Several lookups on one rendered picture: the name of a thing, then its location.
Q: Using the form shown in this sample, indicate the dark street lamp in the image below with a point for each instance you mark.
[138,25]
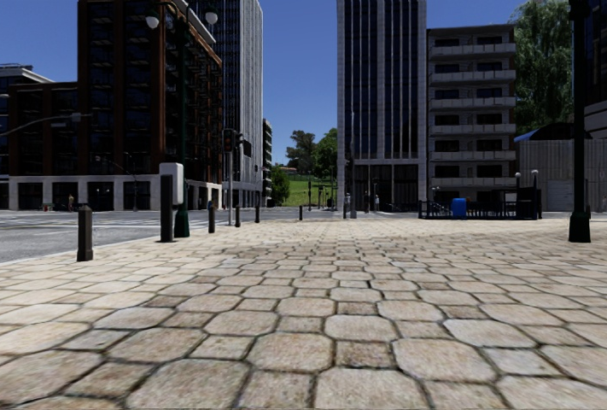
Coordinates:
[579,128]

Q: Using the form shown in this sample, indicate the pale concrete building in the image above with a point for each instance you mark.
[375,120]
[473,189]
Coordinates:
[471,113]

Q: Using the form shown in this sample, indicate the tree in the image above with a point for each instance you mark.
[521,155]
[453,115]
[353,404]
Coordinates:
[279,185]
[544,66]

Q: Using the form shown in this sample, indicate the trees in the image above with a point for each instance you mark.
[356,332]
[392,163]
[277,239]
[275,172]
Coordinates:
[313,151]

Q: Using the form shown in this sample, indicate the grey concrete building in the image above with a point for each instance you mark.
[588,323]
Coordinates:
[267,161]

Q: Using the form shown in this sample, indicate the dark stairway railing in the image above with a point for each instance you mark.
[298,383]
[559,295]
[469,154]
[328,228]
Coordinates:
[487,209]

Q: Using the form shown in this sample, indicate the person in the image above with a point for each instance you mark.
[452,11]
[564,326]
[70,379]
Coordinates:
[70,202]
[376,202]

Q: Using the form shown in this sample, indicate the white box on a post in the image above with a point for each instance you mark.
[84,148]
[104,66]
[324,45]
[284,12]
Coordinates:
[167,205]

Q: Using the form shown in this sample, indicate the blue letter box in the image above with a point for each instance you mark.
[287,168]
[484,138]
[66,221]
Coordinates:
[458,208]

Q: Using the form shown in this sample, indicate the grey corrugated building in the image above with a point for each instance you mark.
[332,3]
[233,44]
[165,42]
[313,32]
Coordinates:
[559,171]

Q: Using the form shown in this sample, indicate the traffic light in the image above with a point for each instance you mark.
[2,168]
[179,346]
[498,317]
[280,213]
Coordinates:
[230,154]

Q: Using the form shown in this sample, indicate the grey pole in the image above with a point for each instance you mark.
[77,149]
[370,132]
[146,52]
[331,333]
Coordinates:
[353,169]

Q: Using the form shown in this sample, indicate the green street lamp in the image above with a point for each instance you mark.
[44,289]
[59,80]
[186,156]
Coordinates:
[182,154]

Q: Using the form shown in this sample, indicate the red brick building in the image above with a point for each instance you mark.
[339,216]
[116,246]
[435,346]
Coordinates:
[124,102]

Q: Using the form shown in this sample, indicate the dark glass tower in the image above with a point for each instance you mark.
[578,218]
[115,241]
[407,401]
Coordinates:
[382,92]

